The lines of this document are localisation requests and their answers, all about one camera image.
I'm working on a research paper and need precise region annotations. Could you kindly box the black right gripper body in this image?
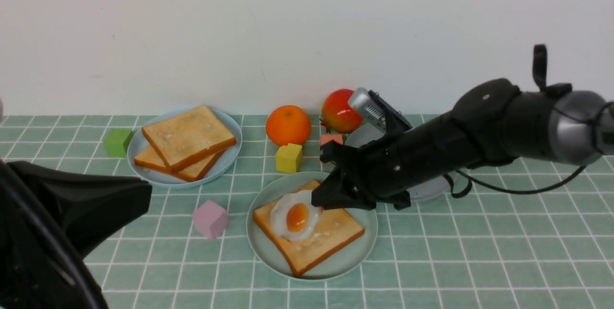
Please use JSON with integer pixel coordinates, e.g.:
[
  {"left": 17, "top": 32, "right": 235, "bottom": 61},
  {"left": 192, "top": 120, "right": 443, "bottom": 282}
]
[{"left": 321, "top": 114, "right": 480, "bottom": 209}]

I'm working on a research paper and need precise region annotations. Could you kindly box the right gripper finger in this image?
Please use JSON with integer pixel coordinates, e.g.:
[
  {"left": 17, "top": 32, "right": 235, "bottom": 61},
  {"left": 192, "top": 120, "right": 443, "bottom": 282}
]
[{"left": 311, "top": 167, "right": 377, "bottom": 211}]

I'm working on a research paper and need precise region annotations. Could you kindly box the fried egg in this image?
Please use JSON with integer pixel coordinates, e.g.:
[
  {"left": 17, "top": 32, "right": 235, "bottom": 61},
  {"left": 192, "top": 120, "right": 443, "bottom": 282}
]
[{"left": 270, "top": 190, "right": 323, "bottom": 243}]

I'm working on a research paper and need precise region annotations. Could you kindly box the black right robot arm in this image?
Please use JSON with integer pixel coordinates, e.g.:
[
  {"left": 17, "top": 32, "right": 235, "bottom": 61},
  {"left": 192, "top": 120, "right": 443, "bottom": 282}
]
[{"left": 311, "top": 79, "right": 613, "bottom": 210}]

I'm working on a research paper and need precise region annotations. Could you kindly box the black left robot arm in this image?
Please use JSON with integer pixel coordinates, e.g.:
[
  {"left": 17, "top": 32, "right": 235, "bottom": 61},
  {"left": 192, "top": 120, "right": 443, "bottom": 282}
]
[{"left": 0, "top": 161, "right": 152, "bottom": 309}]

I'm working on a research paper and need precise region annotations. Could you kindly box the grey egg plate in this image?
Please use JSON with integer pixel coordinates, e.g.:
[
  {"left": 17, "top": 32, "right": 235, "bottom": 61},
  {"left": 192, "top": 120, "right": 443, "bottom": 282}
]
[{"left": 345, "top": 124, "right": 450, "bottom": 204}]

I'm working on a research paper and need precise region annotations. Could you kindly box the salmon foam cube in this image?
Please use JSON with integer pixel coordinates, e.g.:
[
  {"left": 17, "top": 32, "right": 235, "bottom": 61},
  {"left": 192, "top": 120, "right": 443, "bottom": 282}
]
[{"left": 319, "top": 133, "right": 344, "bottom": 149}]

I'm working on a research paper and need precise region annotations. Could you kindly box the yellow foam cube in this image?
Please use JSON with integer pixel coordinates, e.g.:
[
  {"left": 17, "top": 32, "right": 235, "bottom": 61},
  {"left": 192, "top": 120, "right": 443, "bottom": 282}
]
[{"left": 275, "top": 143, "right": 303, "bottom": 173}]

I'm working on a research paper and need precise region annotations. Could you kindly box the green centre plate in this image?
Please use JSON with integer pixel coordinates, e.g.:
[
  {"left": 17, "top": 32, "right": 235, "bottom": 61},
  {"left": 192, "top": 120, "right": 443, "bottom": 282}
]
[{"left": 246, "top": 171, "right": 378, "bottom": 282}]

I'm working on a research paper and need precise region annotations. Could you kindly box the red pomegranate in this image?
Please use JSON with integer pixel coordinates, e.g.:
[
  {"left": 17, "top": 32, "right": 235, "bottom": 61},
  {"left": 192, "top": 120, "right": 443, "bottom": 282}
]
[{"left": 320, "top": 89, "right": 363, "bottom": 134}]

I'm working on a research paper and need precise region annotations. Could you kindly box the orange fruit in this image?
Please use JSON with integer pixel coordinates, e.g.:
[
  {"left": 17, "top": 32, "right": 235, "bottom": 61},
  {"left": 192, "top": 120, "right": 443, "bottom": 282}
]
[{"left": 265, "top": 105, "right": 312, "bottom": 147}]

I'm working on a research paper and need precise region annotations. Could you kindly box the pink foam cube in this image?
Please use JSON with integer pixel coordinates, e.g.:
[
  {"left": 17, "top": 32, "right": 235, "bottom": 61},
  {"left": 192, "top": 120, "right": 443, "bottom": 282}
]
[{"left": 191, "top": 200, "right": 229, "bottom": 239}]

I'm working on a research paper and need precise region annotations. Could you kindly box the light blue bread plate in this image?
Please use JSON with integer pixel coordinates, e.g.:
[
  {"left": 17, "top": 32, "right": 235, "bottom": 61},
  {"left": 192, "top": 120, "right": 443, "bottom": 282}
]
[{"left": 127, "top": 107, "right": 243, "bottom": 188}]

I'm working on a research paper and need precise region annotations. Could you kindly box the green foam cube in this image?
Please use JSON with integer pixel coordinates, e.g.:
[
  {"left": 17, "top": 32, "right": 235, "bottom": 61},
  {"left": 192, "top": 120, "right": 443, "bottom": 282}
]
[{"left": 103, "top": 128, "right": 134, "bottom": 158}]

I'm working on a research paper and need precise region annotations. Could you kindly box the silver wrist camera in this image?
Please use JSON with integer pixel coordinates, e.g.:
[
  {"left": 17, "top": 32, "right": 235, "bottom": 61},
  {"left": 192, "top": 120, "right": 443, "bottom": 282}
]
[{"left": 347, "top": 87, "right": 413, "bottom": 134}]

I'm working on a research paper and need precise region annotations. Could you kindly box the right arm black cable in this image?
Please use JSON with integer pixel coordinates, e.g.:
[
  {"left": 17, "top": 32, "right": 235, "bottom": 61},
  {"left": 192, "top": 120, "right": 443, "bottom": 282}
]
[{"left": 444, "top": 44, "right": 614, "bottom": 199}]

